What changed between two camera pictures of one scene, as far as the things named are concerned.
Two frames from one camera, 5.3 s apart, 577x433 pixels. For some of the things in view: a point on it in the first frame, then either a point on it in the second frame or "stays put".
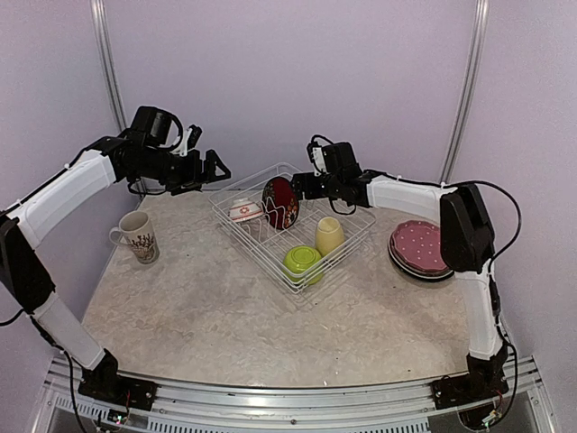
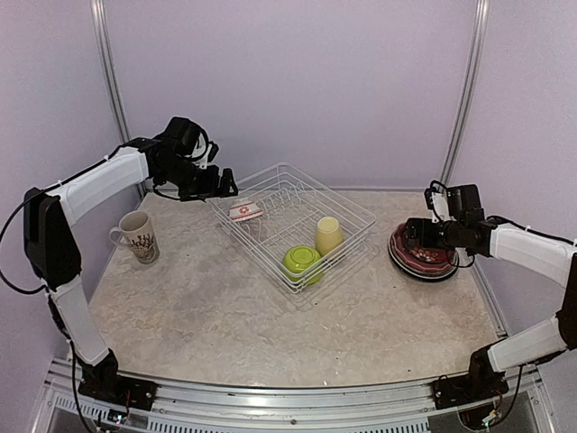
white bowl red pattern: [243, 210] stays put
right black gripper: [297, 189] → [425, 241]
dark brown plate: [280, 203] → [426, 258]
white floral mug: [135, 230] stays put
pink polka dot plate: [418, 244] stays put
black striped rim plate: [416, 271] stays put
